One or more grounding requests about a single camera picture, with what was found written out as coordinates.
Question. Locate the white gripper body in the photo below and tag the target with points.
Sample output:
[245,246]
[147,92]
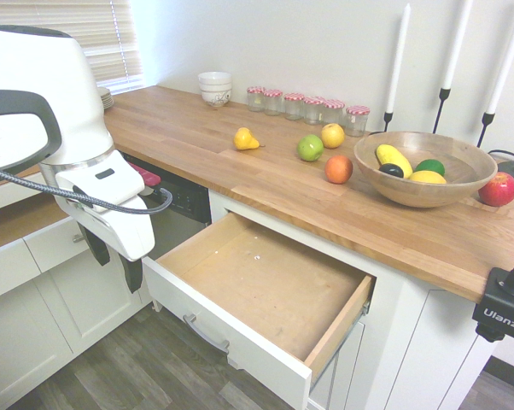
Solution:
[112,192]

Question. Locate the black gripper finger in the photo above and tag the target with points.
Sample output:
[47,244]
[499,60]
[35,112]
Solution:
[98,251]
[133,275]

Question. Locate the white wooden drawer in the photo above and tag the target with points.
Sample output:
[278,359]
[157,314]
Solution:
[261,277]

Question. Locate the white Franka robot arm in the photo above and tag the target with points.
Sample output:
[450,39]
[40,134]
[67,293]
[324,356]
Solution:
[48,85]

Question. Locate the stack of beige plates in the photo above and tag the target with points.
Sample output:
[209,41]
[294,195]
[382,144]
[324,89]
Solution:
[105,99]

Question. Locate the white cabinet unit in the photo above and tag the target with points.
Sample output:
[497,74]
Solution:
[9,341]

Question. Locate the white patterned ceramic bowl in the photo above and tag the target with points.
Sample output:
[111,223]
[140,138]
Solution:
[215,98]

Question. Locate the yellow pear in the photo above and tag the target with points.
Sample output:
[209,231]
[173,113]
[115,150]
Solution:
[244,140]

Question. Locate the beige window blind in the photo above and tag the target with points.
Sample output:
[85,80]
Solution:
[112,42]

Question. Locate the plain white ceramic bowl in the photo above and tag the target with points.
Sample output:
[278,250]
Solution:
[214,79]

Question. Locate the glass jar red checkered lid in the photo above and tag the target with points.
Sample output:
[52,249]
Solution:
[273,102]
[255,99]
[357,121]
[313,111]
[294,107]
[334,110]

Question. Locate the green apple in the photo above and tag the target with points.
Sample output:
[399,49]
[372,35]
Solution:
[310,148]

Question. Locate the yellow apple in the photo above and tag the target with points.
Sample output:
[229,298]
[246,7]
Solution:
[333,136]

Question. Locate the orange fruit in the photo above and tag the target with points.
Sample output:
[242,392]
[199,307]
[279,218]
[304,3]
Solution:
[339,169]

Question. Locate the black avocado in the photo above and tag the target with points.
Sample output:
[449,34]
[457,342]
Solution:
[391,171]

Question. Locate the yellow banana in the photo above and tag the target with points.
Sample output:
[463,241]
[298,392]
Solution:
[393,159]

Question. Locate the white cabinet with wooden countertop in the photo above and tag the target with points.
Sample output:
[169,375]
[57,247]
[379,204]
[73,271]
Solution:
[410,341]

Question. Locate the short black candle holder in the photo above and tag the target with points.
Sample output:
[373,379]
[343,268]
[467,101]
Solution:
[388,118]

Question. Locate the wooden fruit bowl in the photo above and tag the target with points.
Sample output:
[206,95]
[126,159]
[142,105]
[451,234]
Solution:
[423,194]

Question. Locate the yellow lemon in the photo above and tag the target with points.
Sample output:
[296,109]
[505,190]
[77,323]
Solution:
[428,177]

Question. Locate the white taper candle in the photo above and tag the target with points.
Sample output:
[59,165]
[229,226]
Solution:
[457,42]
[398,60]
[506,60]

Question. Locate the green lime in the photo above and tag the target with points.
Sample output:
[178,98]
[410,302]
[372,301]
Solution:
[431,166]

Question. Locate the tall black candle holder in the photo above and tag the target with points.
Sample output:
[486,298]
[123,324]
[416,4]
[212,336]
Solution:
[444,96]

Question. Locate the black Ulanzi clamp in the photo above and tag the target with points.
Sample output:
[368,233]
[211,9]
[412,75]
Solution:
[500,316]

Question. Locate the red apple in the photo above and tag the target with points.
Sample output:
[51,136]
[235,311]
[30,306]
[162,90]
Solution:
[498,190]

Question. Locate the medium black candle holder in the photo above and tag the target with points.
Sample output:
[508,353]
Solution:
[488,119]

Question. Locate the red wrist camera mount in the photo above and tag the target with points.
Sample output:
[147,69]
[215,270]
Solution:
[144,173]

